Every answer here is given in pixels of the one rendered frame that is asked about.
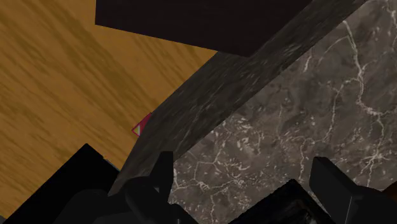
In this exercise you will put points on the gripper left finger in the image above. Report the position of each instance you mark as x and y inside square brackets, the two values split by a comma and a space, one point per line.
[145, 201]

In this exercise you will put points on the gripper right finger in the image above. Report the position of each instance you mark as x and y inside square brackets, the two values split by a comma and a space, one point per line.
[341, 195]

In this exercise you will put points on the small red-edged flat object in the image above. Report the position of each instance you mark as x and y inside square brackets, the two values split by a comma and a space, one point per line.
[141, 126]

